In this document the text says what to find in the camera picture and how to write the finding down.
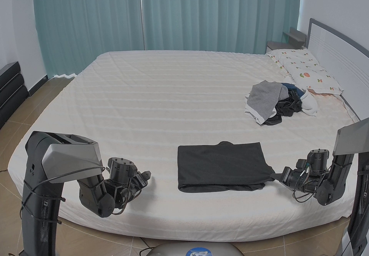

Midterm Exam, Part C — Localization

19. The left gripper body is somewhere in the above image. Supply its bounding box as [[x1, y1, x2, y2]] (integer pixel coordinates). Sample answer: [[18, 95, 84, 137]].
[[133, 172, 149, 190]]

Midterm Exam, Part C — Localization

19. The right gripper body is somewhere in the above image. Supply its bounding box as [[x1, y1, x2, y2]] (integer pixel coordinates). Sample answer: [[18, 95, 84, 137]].
[[281, 166, 304, 190]]

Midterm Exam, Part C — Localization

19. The black T-shirt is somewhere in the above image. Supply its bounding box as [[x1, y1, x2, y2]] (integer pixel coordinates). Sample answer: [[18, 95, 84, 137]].
[[177, 141, 276, 194]]

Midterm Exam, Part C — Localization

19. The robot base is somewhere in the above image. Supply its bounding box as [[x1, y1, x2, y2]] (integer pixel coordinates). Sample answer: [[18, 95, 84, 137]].
[[145, 243, 243, 256]]

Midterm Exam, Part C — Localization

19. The bed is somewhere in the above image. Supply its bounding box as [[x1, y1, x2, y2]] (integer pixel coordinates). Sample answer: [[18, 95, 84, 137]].
[[7, 18, 369, 242]]

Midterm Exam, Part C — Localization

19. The black garment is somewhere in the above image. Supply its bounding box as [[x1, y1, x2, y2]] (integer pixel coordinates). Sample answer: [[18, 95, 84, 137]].
[[265, 88, 303, 126]]

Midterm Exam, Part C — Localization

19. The dark blue garment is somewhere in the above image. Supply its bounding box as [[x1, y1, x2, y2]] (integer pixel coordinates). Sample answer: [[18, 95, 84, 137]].
[[282, 82, 306, 98]]

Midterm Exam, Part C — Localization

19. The white printed pillow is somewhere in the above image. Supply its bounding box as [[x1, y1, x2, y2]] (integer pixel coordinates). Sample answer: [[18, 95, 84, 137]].
[[265, 48, 344, 95]]

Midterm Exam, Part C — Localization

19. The grey bedside table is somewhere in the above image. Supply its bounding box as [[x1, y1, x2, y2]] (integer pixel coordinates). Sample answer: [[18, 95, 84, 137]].
[[266, 27, 306, 54]]

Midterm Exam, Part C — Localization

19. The black chest of drawers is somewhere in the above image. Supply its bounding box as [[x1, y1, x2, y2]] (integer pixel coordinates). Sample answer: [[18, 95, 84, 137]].
[[0, 61, 29, 130]]

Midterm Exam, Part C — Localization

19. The blue-green curtain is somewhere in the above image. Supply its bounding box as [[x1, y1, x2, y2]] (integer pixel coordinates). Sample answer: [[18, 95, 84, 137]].
[[140, 0, 302, 55], [33, 0, 146, 79]]

